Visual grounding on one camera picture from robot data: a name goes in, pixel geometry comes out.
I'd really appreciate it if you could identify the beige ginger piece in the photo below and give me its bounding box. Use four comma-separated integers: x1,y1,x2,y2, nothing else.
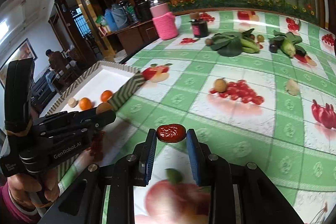
285,79,299,96

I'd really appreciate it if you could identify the corn cob with husk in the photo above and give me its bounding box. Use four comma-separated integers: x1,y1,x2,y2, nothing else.
269,30,306,58

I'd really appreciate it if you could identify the seated person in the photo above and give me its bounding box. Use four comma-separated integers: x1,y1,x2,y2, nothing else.
46,50,68,72

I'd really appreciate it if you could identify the white striped-rim tray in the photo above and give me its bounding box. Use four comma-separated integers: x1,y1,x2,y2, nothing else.
47,61,145,115

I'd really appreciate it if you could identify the large light orange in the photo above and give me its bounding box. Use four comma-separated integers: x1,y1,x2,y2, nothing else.
79,97,93,111

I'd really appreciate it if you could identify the brown round longan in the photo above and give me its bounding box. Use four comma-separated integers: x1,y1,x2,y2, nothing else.
214,79,227,93

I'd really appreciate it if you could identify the left hand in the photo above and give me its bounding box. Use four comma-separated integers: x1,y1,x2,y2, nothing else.
7,168,60,210

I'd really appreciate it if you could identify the pink knit-sleeve bottle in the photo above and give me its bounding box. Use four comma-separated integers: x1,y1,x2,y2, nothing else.
148,0,178,40

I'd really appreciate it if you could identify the dark red jar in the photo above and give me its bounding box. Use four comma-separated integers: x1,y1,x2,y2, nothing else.
189,12,209,38

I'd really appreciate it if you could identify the blue thermos jug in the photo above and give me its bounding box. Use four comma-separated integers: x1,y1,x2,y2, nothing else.
104,9,118,32

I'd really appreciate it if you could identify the grey thermos jug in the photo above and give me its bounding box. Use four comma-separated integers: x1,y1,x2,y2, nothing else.
111,3,129,29

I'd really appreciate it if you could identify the green leafy vegetable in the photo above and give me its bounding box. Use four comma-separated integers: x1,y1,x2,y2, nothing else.
210,28,260,57

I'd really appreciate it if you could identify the small brown kiwi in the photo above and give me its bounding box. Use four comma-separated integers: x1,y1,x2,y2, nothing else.
205,39,213,46

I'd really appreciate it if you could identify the wooden cabinet counter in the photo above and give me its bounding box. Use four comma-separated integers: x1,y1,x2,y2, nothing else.
101,20,159,55

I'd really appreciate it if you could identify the brown longan fruit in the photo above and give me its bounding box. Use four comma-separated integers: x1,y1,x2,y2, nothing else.
96,102,113,114

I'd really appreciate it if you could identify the green fruit-print tablecloth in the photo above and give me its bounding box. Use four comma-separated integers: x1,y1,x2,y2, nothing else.
57,10,336,224

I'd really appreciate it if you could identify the small far tangerine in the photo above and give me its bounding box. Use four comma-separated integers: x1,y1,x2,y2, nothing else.
100,90,113,102

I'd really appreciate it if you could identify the framed wall painting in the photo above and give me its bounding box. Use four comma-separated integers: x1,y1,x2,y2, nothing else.
0,39,37,88

